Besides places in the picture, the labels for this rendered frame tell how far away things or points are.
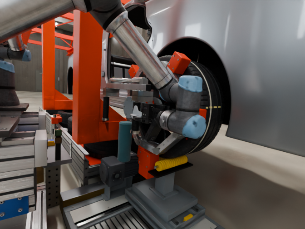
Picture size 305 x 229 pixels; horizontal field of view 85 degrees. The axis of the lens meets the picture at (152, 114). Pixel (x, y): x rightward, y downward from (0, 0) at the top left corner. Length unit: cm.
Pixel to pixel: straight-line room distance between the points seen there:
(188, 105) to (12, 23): 46
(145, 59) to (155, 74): 6
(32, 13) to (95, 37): 91
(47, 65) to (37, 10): 274
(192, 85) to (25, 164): 56
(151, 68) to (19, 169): 52
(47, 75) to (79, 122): 197
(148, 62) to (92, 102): 80
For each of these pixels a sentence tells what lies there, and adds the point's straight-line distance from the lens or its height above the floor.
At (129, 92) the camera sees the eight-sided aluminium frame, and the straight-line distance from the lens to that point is 123.
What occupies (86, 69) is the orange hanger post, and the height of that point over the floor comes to 107.
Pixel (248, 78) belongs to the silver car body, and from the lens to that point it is 93.
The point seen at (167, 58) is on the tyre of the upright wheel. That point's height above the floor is 115.
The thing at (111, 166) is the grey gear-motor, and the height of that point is 40.
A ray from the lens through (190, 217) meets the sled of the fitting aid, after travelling 128.
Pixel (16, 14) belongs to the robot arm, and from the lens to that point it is 48.
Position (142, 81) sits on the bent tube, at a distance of 78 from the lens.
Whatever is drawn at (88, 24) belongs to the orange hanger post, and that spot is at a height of 137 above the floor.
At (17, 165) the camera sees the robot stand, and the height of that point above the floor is 70.
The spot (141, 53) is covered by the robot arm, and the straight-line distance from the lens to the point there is 60.
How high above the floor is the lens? 95
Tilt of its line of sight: 8 degrees down
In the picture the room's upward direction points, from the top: 5 degrees clockwise
